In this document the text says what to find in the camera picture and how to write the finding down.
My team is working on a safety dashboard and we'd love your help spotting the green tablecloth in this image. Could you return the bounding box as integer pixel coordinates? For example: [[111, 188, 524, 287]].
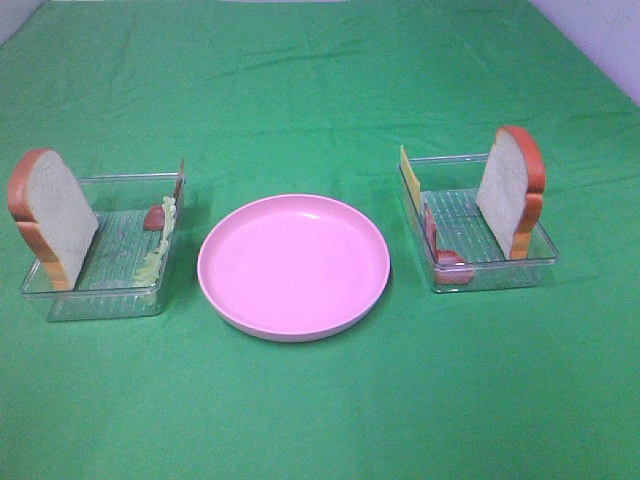
[[1, 1, 639, 479]]

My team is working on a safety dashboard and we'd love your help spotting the pink round plate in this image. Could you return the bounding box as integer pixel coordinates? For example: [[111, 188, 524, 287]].
[[197, 194, 391, 342]]

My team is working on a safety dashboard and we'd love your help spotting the right clear plastic tray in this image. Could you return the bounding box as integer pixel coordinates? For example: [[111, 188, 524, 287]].
[[398, 154, 558, 293]]

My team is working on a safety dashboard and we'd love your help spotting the yellow toy cheese slice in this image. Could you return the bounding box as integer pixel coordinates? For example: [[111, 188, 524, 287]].
[[400, 145, 422, 214]]

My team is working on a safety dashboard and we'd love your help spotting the green toy lettuce leaf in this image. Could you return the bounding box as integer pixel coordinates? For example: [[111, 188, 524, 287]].
[[133, 223, 175, 287]]

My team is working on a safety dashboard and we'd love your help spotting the left clear plastic tray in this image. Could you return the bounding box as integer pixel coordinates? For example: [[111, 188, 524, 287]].
[[20, 172, 184, 322]]

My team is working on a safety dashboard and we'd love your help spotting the clear plastic tray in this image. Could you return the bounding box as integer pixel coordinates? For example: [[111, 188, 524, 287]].
[[20, 172, 184, 322], [398, 154, 558, 293]]

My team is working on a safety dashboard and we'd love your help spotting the toy bread slice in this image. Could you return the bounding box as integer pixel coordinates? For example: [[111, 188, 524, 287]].
[[476, 125, 546, 260], [7, 148, 99, 291]]

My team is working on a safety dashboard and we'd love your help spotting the toy bacon strip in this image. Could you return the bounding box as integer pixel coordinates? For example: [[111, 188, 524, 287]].
[[143, 158, 186, 232], [423, 202, 475, 285]]

